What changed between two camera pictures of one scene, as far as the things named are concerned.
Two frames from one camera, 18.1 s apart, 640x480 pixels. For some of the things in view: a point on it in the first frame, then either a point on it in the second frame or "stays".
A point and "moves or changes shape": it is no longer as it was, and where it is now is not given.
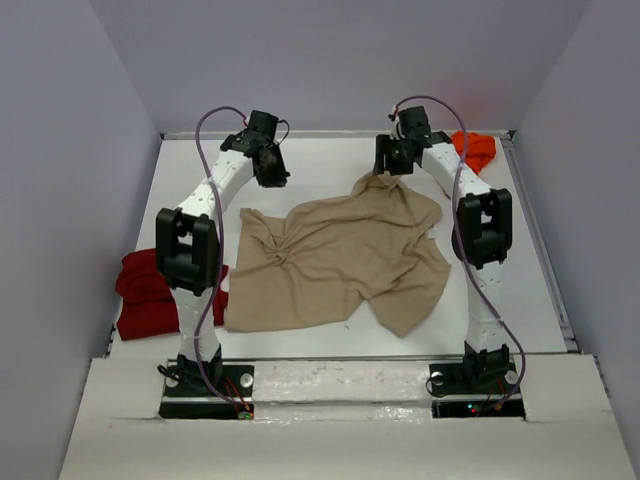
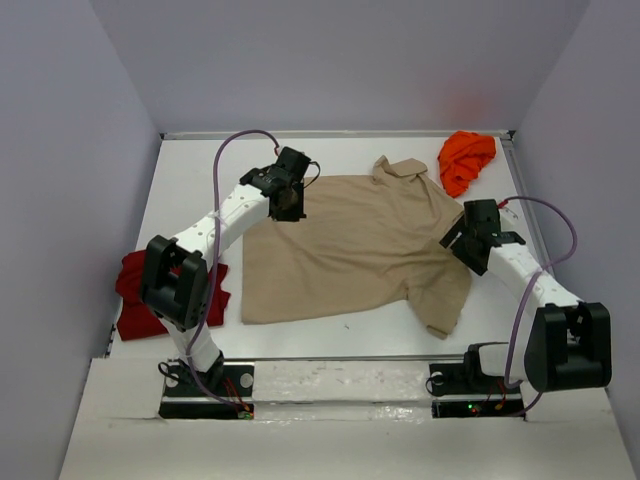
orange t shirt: x=480 y=149 stays
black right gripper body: x=397 y=155 → x=461 y=246
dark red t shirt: x=146 y=303 stays
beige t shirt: x=370 y=240 moves or changes shape
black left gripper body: x=274 y=173 → x=294 y=211
